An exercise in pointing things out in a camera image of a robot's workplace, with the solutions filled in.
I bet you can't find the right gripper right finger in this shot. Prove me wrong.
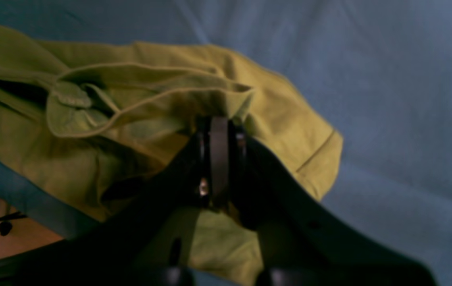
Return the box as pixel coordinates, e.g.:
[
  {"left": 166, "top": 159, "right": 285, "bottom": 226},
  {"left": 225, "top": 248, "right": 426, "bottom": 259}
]
[{"left": 212, "top": 117, "right": 436, "bottom": 286}]

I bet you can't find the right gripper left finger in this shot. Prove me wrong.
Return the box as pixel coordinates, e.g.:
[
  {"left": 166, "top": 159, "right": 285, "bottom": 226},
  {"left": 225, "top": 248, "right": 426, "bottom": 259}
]
[{"left": 0, "top": 117, "right": 213, "bottom": 286}]

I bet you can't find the olive green t-shirt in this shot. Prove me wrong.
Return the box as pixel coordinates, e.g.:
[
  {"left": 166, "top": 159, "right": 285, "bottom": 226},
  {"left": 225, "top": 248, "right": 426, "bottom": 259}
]
[{"left": 0, "top": 23, "right": 344, "bottom": 286}]

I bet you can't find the blue table cloth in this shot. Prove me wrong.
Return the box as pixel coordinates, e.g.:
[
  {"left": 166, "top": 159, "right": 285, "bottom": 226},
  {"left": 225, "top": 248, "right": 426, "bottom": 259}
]
[{"left": 0, "top": 0, "right": 452, "bottom": 286}]

